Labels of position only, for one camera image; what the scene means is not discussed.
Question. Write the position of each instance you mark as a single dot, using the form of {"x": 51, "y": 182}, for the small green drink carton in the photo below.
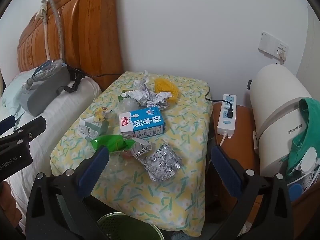
{"x": 88, "y": 127}

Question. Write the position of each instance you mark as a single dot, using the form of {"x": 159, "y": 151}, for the white pillow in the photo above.
{"x": 62, "y": 120}

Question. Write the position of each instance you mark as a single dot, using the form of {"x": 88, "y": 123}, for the white thin tube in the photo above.
{"x": 46, "y": 42}

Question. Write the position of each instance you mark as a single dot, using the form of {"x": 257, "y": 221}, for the small crumpled foil pack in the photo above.
{"x": 141, "y": 147}

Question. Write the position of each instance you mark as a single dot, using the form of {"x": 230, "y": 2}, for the blue and white milk carton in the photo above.
{"x": 142, "y": 123}

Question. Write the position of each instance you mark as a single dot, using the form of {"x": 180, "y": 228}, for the carved wooden headboard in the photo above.
{"x": 95, "y": 30}

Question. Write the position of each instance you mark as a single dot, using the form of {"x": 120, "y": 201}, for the green plastic wrapper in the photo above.
{"x": 112, "y": 141}

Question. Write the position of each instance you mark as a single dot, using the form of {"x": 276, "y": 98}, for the white round container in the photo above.
{"x": 311, "y": 157}

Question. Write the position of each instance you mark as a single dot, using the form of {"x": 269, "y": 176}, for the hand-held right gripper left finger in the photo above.
{"x": 93, "y": 172}

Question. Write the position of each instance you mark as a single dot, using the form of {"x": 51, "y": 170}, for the clear plastic wrapper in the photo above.
{"x": 120, "y": 165}

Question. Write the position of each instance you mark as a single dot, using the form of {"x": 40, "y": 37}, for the pale green pillow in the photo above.
{"x": 12, "y": 92}

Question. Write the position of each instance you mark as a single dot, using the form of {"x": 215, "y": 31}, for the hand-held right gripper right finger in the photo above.
{"x": 225, "y": 172}

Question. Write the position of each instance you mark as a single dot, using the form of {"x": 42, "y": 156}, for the white wall socket panel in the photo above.
{"x": 267, "y": 42}

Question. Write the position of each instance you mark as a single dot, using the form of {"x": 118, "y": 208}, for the large silver foil blister pack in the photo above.
{"x": 160, "y": 165}

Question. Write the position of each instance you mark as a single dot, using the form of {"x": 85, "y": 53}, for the white and blue power strip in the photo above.
{"x": 226, "y": 125}

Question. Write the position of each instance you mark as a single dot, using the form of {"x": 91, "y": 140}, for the clear plastic bottle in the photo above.
{"x": 128, "y": 105}

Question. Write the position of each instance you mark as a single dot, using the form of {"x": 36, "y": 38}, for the crumpled white paper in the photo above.
{"x": 140, "y": 96}

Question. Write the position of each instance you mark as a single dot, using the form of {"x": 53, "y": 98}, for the yellow mesh sponge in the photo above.
{"x": 165, "y": 87}

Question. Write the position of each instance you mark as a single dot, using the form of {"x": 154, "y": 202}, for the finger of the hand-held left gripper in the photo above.
{"x": 31, "y": 128}
{"x": 6, "y": 126}

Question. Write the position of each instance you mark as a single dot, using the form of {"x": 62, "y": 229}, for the grey breathing machine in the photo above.
{"x": 47, "y": 90}

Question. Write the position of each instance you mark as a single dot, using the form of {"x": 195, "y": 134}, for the white cylindrical heater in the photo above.
{"x": 270, "y": 100}

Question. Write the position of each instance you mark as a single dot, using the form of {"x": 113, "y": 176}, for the green perforated waste basket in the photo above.
{"x": 117, "y": 220}

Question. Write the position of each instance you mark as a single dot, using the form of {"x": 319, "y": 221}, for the orange wooden stool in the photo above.
{"x": 240, "y": 145}

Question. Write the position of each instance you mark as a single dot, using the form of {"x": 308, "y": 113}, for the yellow floral table cloth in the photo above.
{"x": 180, "y": 120}

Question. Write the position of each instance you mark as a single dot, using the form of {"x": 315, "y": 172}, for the green cloth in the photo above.
{"x": 310, "y": 120}

